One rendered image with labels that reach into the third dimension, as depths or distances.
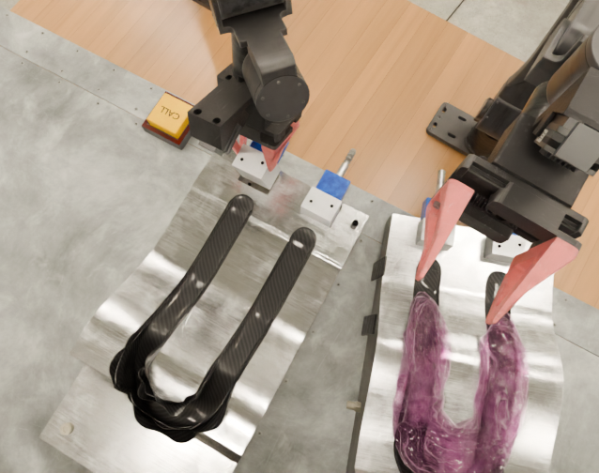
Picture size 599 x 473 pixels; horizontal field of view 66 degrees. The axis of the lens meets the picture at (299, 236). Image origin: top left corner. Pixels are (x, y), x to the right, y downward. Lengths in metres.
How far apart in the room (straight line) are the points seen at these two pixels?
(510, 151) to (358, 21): 0.65
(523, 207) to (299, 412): 0.50
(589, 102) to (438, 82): 0.62
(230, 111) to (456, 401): 0.48
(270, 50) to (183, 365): 0.40
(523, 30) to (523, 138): 1.81
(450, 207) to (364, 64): 0.60
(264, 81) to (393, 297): 0.39
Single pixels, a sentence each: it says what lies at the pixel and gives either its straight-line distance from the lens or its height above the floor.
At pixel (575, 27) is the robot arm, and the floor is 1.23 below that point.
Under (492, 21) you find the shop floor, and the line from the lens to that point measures 2.18.
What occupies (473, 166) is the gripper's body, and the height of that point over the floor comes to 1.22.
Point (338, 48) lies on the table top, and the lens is 0.96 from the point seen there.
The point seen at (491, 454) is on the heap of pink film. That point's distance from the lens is 0.72.
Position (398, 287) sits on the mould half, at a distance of 0.73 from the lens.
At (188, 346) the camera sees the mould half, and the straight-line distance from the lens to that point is 0.65.
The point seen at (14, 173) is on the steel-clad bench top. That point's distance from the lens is 0.95.
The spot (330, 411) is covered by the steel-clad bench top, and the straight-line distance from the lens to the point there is 0.76.
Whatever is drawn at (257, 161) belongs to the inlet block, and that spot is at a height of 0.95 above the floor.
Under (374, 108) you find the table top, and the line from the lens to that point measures 0.89.
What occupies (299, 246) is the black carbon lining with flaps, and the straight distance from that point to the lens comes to 0.69.
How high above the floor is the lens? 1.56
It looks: 75 degrees down
